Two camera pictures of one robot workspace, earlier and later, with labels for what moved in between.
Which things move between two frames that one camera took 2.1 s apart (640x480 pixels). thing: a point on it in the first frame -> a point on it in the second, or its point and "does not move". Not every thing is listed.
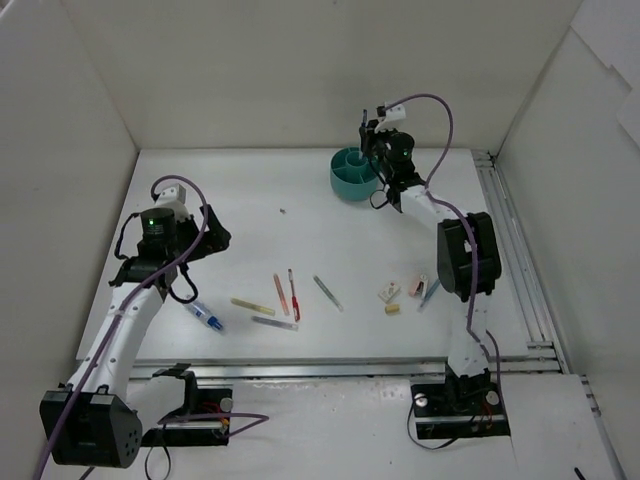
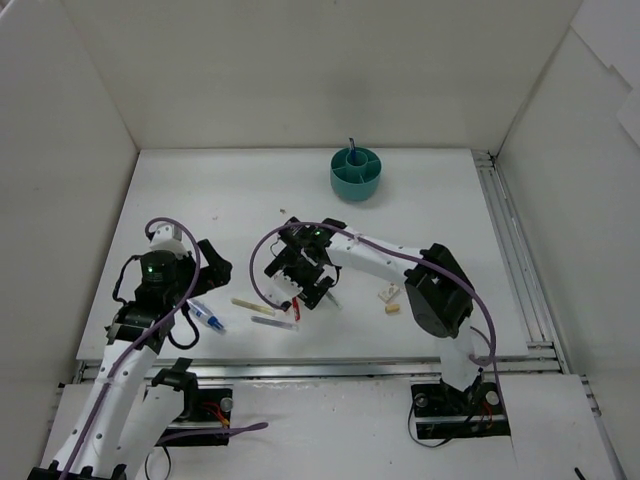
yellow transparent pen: (253, 307) does not move
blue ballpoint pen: (364, 123) -> (353, 150)
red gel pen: (295, 301) does not move
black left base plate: (201, 432) does not move
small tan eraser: (392, 309) does not move
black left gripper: (201, 232) -> (210, 265)
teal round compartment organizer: (352, 175) does not move
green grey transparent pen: (328, 293) does not move
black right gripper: (370, 138) -> (298, 275)
